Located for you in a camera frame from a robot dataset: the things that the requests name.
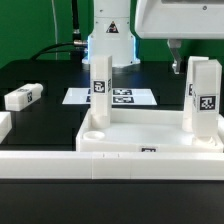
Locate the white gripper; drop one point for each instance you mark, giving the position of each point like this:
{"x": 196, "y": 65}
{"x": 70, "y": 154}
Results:
{"x": 179, "y": 19}

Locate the white desk top tray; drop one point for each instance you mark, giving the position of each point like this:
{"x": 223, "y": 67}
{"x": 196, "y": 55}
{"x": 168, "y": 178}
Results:
{"x": 138, "y": 130}

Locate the white left obstacle block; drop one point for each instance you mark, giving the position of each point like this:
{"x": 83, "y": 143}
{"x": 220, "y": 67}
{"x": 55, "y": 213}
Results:
{"x": 5, "y": 124}

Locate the printed fiducial marker sheet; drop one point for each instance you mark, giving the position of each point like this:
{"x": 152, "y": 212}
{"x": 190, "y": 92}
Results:
{"x": 120, "y": 96}

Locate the white front obstacle bar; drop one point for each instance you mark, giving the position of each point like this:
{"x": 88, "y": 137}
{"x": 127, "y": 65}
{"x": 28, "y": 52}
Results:
{"x": 104, "y": 165}

